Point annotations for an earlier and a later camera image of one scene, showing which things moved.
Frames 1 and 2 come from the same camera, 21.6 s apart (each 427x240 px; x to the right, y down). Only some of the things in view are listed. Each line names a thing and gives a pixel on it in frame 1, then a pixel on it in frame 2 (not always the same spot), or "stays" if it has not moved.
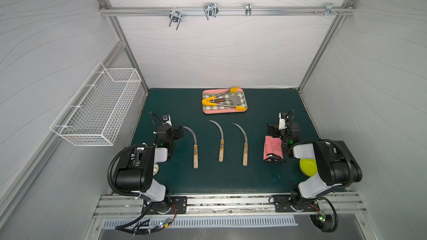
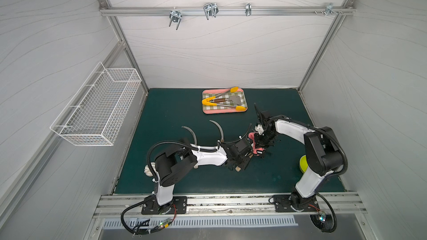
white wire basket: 98,111 stays
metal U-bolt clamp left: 175,16 stays
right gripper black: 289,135 → 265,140
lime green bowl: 308,166 stays
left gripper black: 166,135 → 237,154
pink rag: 272,145 → 251,135
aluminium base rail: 343,205 stays
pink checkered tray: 223,100 stays
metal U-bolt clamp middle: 210,9 stays
